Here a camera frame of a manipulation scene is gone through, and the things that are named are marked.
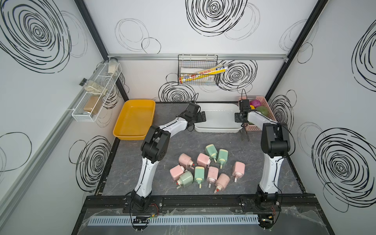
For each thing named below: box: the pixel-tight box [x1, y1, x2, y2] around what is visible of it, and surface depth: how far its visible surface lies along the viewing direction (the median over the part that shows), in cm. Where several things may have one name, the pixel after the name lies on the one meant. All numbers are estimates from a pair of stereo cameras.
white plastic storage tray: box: [193, 102, 243, 134], surface depth 114 cm
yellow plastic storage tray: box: [112, 99, 156, 141], surface depth 114 cm
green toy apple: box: [255, 105, 269, 118], surface depth 107 cm
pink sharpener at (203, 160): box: [196, 152, 212, 168], surface depth 84 cm
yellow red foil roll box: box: [179, 65, 229, 84], surface depth 86 cm
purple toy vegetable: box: [249, 99, 262, 109], surface depth 114 cm
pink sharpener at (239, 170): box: [232, 161, 246, 183], surface depth 81 cm
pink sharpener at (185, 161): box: [178, 153, 195, 170], surface depth 84 cm
